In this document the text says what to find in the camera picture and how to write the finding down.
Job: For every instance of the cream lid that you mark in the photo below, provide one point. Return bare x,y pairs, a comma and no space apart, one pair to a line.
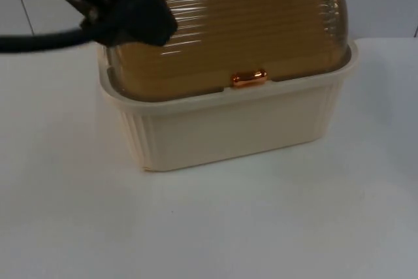
248,30

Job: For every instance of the cream box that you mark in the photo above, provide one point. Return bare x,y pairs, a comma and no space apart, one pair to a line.
228,135

